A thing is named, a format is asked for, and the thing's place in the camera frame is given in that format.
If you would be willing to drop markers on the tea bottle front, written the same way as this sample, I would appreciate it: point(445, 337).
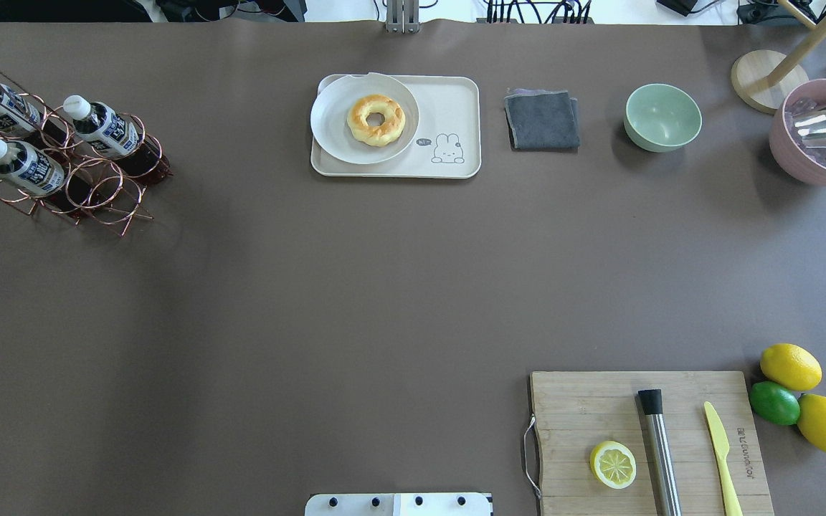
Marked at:
point(39, 175)

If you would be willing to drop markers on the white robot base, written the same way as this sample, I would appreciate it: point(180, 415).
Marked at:
point(403, 503)

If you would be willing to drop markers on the beige rabbit tray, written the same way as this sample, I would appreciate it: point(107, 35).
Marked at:
point(446, 144)

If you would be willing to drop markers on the tea bottle middle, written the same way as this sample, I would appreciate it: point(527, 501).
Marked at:
point(117, 139)

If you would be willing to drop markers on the white round plate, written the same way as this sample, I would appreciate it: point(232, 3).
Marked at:
point(328, 117)

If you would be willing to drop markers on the folded grey cloth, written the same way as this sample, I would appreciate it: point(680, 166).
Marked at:
point(542, 120)

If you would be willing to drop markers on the bamboo cutting board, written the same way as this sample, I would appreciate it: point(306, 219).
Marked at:
point(575, 411)

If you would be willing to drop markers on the green bowl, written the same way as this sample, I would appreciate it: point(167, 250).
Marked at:
point(661, 118)

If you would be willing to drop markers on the lemon half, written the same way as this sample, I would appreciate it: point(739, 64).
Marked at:
point(613, 464)

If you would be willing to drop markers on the yellow plastic knife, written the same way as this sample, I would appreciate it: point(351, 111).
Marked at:
point(721, 448)

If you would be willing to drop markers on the steel muddler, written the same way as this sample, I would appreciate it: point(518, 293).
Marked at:
point(665, 485)

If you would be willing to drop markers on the green lime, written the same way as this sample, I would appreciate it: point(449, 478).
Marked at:
point(775, 403)

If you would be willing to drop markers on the whole lemon upper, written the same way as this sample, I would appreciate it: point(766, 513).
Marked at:
point(791, 366)

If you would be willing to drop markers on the wooden stand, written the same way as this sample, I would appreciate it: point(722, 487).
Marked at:
point(764, 78)

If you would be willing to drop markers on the pink ice bowl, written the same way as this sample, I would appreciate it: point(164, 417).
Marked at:
point(785, 149)

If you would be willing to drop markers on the glazed ring donut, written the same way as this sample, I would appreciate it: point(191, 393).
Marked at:
point(376, 120)

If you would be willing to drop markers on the copper wire bottle rack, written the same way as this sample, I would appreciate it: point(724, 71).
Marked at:
point(123, 198)

